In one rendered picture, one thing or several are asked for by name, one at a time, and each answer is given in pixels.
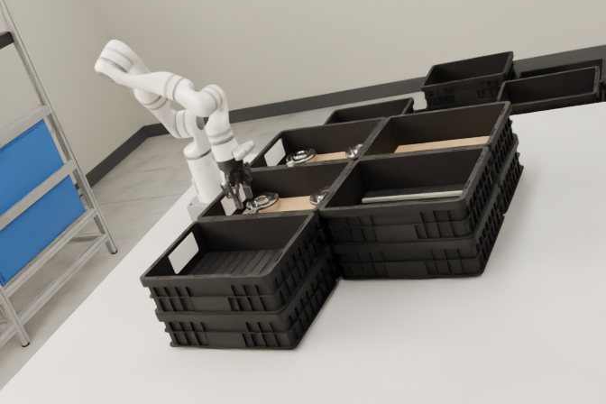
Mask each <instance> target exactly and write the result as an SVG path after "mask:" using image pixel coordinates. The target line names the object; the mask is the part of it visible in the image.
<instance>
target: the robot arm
mask: <svg viewBox="0 0 606 404"><path fill-rule="evenodd" d="M95 70H96V72H97V73H98V74H99V75H100V76H101V77H102V78H105V79H107V80H108V81H111V82H114V83H116V84H119V85H123V86H127V87H132V88H133V92H134V94H135V97H136V98H137V100H138V101H139V102H140V103H141V104H142V105H143V106H145V107H146V108H147V109H148V110H150V111H151V112H152V113H153V114H154V115H155V116H156V117H157V118H158V119H159V120H160V121H161V122H162V124H163V125H164V126H165V127H166V128H167V130H168V131H169V132H170V133H171V134H172V135H173V136H174V137H176V138H180V139H181V138H188V137H194V142H192V143H191V144H189V145H188V146H187V147H186V148H185V149H184V154H185V157H186V160H187V162H188V166H189V168H190V171H191V174H192V176H193V177H192V179H191V180H192V183H193V186H194V188H195V191H196V193H197V197H198V200H199V202H200V203H202V202H203V203H206V204H210V203H211V202H212V201H213V200H214V199H215V198H216V197H217V196H218V195H219V194H220V193H221V192H222V191H224V193H225V196H226V198H227V199H233V201H234V204H235V207H236V208H237V209H242V208H243V202H242V200H241V197H240V195H239V188H240V184H241V185H242V186H243V192H244V194H245V197H246V198H253V193H252V191H251V187H250V185H251V183H250V182H251V181H252V180H253V177H252V173H251V170H250V165H249V162H248V161H243V159H244V158H245V157H246V156H247V155H248V154H249V153H250V152H251V151H252V150H253V149H254V148H255V145H254V142H253V141H248V142H245V143H243V144H241V145H238V143H237V141H236V139H235V138H234V134H233V131H232V128H231V126H230V124H229V114H228V106H227V101H226V97H225V93H224V91H223V90H222V89H221V88H220V87H219V86H216V85H209V86H206V87H205V88H203V89H202V90H201V91H199V92H195V91H194V84H193V83H192V82H191V81H190V80H188V79H186V78H183V77H180V76H178V75H175V74H173V73H169V72H155V73H151V72H150V71H149V70H148V69H147V68H146V66H145V65H144V64H143V63H142V61H141V60H140V58H139V57H138V56H137V55H136V54H135V52H134V51H133V50H132V49H131V48H130V47H128V46H127V45H126V44H124V43H123V42H121V41H118V40H111V41H110V42H109V43H108V44H107V45H106V46H105V48H104V50H103V52H102V53H101V55H100V57H99V58H98V60H97V62H96V65H95ZM129 71H130V74H131V75H130V74H128V73H129ZM171 100H173V101H176V102H178V103H180V104H181V105H183V106H184V107H185V108H187V109H186V110H181V111H174V110H173V109H171V108H170V105H171ZM208 116H209V120H208V122H207V125H206V126H205V123H204V120H203V117H208ZM210 144H211V146H210ZM211 147H212V149H211ZM219 170H221V171H222V172H223V173H224V175H225V180H224V181H223V179H222V177H221V174H220V171H219ZM246 173H247V174H248V177H247V176H246ZM231 185H236V186H235V187H232V186H231ZM234 189H235V193H234ZM229 193H230V195H229Z"/></svg>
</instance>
